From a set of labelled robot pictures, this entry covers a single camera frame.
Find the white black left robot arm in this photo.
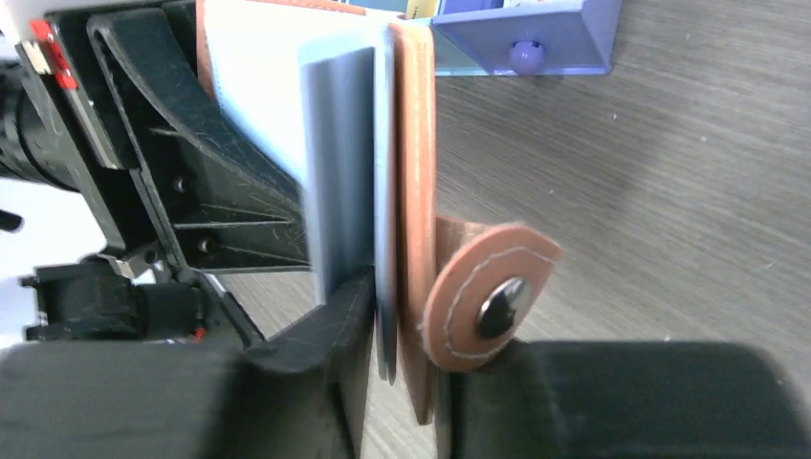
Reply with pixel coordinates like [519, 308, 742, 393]
[1, 1, 309, 345]

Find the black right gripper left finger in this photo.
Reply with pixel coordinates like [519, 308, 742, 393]
[1, 268, 375, 458]

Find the orange leather card holder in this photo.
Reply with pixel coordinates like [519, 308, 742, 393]
[196, 1, 562, 425]

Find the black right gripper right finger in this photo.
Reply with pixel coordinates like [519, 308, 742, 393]
[436, 340, 810, 458]

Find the blue purple drawer organizer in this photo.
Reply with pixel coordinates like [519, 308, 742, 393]
[336, 0, 625, 78]

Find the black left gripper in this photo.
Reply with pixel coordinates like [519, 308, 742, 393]
[12, 1, 309, 279]

